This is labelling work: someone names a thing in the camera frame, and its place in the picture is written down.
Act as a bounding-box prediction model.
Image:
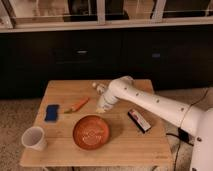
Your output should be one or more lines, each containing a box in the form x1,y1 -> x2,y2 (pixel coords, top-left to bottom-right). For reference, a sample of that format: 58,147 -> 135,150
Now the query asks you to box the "white plastic cup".
21,126 -> 47,151

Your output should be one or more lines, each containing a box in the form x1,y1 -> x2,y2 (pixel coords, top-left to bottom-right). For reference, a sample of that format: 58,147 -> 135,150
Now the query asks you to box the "black power cable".
165,93 -> 213,171

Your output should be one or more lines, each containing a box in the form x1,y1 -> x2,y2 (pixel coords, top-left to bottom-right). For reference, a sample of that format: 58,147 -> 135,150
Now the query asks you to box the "wooden side table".
20,80 -> 173,168

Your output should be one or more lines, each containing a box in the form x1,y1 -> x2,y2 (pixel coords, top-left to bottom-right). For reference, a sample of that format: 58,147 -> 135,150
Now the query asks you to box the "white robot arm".
96,76 -> 213,171

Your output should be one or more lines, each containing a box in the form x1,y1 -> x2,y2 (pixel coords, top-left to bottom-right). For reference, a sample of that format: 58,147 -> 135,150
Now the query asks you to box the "small white bottle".
92,82 -> 107,94

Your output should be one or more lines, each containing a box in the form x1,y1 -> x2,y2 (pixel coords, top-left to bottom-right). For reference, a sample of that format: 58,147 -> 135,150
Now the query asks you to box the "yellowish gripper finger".
96,108 -> 106,114

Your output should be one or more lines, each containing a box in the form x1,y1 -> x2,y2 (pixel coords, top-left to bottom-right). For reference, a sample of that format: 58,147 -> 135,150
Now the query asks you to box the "dark cabinet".
0,25 -> 213,99

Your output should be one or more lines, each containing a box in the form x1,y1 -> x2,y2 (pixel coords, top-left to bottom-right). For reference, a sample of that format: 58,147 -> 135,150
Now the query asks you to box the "blue sponge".
45,104 -> 59,122

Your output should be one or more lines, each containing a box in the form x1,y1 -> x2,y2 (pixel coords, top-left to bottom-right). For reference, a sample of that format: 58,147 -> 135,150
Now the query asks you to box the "black candy bar box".
128,109 -> 151,133

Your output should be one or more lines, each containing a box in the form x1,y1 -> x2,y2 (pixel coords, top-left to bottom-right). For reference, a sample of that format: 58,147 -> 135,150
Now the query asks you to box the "orange ceramic bowl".
73,115 -> 110,150

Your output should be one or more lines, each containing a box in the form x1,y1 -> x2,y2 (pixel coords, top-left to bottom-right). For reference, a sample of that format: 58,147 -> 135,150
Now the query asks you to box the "black power adapter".
178,129 -> 192,145

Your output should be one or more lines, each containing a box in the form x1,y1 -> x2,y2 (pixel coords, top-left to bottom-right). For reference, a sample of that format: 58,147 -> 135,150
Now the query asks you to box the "orange carrot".
66,97 -> 89,113

